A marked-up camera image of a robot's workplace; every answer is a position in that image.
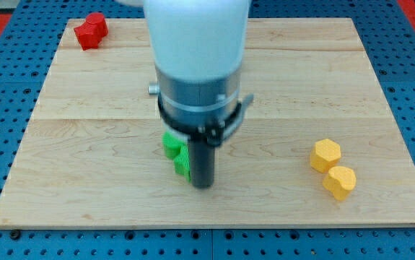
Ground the green cylinder block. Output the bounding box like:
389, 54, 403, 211
162, 131, 186, 160

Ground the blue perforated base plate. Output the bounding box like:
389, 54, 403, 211
0, 0, 415, 259

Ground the red star block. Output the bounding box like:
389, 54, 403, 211
74, 22, 102, 51

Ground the yellow heart block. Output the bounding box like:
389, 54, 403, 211
323, 166, 357, 201

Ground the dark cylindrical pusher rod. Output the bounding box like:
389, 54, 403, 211
188, 140, 215, 189

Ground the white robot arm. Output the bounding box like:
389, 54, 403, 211
143, 0, 253, 189

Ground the green ridged block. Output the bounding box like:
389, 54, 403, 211
173, 145, 191, 183

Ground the yellow hexagon block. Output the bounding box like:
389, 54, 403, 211
310, 139, 341, 173

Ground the grey metal wrist flange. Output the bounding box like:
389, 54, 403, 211
156, 69, 254, 147

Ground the light wooden board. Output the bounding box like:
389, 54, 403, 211
0, 18, 415, 230

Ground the red cylinder block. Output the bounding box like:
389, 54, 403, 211
85, 12, 108, 38

